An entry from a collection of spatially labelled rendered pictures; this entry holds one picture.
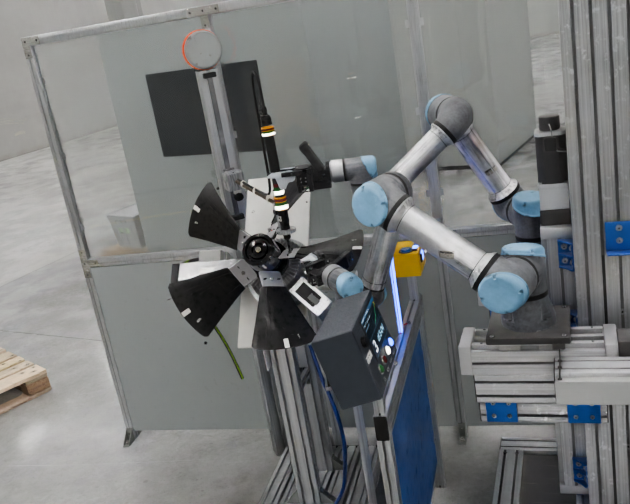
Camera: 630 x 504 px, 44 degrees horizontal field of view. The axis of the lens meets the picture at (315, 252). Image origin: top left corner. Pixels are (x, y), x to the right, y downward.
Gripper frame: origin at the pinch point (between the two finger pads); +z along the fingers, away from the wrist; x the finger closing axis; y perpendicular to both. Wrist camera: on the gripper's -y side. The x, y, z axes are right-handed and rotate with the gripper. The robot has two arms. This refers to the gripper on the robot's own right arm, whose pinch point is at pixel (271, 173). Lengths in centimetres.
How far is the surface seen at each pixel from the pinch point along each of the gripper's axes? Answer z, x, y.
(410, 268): -43, 15, 45
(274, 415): 27, 62, 126
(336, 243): -18.4, -0.3, 27.1
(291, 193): -4.2, 12.1, 10.5
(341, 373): -22, -88, 32
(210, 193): 25.5, 15.6, 7.4
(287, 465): 21, 40, 139
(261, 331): 9, -21, 48
